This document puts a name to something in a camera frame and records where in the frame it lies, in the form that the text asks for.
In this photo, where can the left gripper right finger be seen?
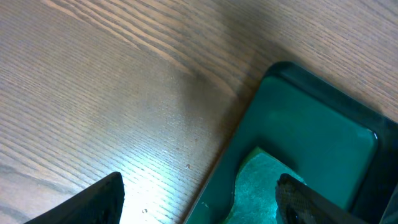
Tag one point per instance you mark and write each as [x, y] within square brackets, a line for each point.
[298, 203]

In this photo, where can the black rectangular tray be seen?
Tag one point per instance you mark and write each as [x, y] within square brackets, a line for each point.
[342, 149]

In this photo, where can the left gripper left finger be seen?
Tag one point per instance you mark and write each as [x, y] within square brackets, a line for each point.
[101, 202]

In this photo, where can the green sponge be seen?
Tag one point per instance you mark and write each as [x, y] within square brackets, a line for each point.
[254, 189]

